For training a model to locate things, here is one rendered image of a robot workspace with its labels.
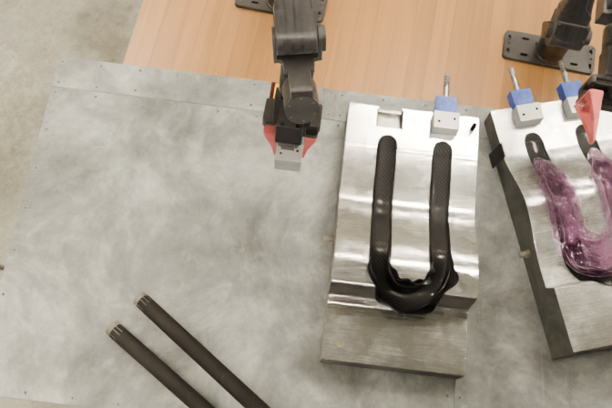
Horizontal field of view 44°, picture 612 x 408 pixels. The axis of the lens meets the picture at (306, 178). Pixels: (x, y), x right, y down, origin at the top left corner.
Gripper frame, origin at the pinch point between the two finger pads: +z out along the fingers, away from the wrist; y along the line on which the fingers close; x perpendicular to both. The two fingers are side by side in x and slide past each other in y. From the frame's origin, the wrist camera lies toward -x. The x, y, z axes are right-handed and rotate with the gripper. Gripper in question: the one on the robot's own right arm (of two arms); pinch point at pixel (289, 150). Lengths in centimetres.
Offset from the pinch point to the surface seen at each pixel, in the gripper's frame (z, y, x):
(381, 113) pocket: 1.1, 17.1, 15.8
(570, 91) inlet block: -4, 55, 25
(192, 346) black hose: 24.1, -12.8, -28.6
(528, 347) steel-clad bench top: 26, 50, -19
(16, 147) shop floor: 73, -89, 68
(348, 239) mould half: 8.9, 12.7, -12.2
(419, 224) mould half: 8.9, 25.8, -6.2
